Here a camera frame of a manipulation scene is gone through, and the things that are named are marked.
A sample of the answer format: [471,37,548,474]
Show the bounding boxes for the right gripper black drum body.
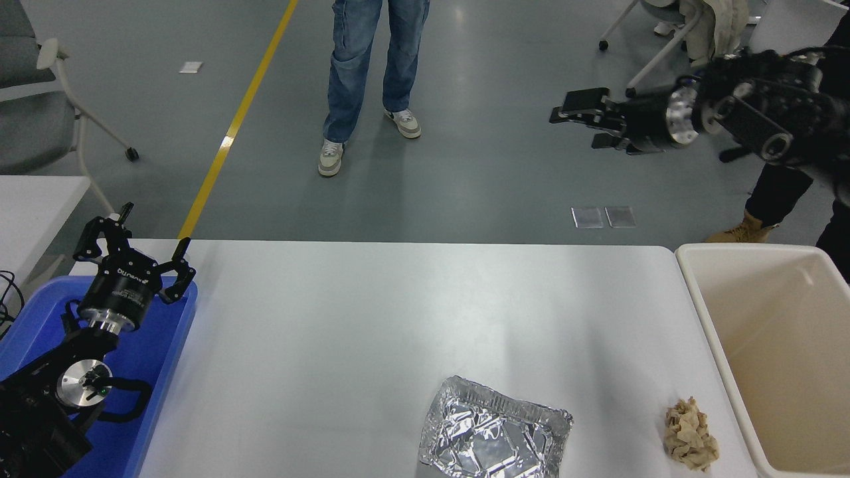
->
[618,90,673,155]

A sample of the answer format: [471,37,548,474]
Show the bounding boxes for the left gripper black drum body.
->
[78,262,163,328]

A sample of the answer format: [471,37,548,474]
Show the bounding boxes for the tan paper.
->
[663,396,720,471]

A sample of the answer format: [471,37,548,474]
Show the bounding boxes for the crinkled silver foil tray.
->
[418,375,574,478]

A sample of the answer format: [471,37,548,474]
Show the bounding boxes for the white-framed wheeled chair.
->
[598,0,751,99]

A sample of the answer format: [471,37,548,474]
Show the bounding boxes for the blue plastic tray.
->
[0,274,199,478]

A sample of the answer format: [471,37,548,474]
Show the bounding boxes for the white table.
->
[0,175,92,293]

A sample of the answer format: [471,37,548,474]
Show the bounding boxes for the beige jacket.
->
[684,0,752,67]

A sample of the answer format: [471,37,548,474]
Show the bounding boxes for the grey office chair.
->
[0,0,141,216]

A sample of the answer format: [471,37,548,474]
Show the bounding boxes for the person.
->
[317,0,431,178]
[705,13,850,283]

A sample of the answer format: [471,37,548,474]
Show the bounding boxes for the large pale plastic bin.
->
[675,243,850,478]

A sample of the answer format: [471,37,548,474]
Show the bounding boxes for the black cables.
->
[0,269,26,341]

